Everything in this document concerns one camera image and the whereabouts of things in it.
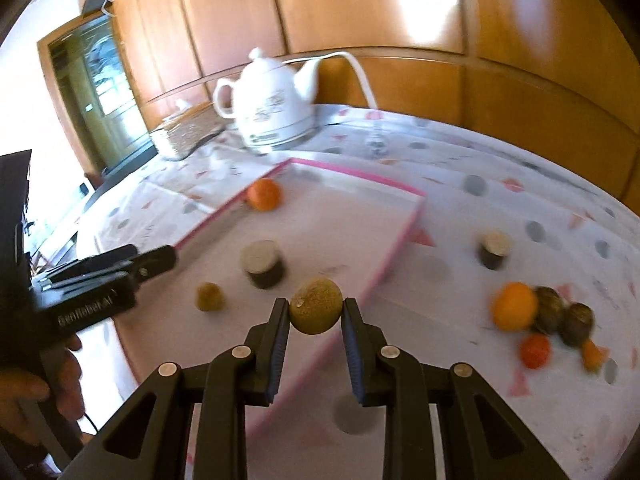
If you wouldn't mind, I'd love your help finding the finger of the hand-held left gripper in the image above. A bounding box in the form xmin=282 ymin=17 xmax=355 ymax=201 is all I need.
xmin=46 ymin=243 xmax=139 ymax=282
xmin=127 ymin=245 xmax=179 ymax=282

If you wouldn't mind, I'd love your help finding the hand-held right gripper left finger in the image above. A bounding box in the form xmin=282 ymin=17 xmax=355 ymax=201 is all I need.
xmin=62 ymin=297 xmax=292 ymax=480

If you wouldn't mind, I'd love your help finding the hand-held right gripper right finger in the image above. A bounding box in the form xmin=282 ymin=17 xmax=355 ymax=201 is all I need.
xmin=341 ymin=297 xmax=571 ymax=480

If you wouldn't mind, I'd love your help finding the white tray with pink rim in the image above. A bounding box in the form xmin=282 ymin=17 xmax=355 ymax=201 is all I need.
xmin=112 ymin=157 xmax=427 ymax=461

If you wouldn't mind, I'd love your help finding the orange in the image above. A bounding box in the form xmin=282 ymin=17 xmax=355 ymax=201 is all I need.
xmin=491 ymin=282 xmax=538 ymax=332

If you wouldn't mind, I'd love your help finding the sugarcane piece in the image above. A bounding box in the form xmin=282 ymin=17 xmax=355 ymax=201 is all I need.
xmin=477 ymin=231 xmax=513 ymax=271
xmin=240 ymin=240 xmax=287 ymax=290

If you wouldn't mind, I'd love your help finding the red tomato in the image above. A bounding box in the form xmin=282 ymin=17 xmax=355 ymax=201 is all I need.
xmin=519 ymin=334 xmax=552 ymax=368

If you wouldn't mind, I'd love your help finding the dark brown round fruit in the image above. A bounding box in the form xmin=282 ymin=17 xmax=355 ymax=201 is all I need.
xmin=532 ymin=286 xmax=567 ymax=335
xmin=559 ymin=302 xmax=596 ymax=347

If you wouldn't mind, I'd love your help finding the carrot piece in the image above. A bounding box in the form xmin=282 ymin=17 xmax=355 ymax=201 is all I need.
xmin=581 ymin=340 xmax=606 ymax=373

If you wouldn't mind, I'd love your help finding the person's left hand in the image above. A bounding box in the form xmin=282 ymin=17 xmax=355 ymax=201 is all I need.
xmin=0 ymin=334 xmax=85 ymax=461

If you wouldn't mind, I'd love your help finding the small kiwi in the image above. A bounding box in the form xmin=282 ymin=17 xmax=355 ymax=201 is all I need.
xmin=195 ymin=282 xmax=226 ymax=312

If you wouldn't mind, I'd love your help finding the small tangerine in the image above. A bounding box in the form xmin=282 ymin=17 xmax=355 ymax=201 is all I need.
xmin=245 ymin=178 xmax=283 ymax=212

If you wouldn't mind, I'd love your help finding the glittery tissue box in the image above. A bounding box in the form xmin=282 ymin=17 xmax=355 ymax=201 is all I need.
xmin=150 ymin=100 xmax=229 ymax=161

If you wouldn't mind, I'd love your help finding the wooden framed glass door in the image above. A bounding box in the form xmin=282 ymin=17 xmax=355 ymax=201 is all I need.
xmin=37 ymin=12 xmax=156 ymax=171

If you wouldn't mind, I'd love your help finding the white ceramic electric kettle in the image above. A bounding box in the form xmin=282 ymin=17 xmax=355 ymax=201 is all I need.
xmin=214 ymin=47 xmax=321 ymax=155

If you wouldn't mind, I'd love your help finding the patterned white tablecloth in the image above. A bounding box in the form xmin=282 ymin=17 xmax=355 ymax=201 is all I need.
xmin=75 ymin=102 xmax=640 ymax=480

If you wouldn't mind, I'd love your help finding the white power cable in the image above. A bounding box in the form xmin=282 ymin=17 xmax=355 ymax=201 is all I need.
xmin=282 ymin=51 xmax=392 ymax=157

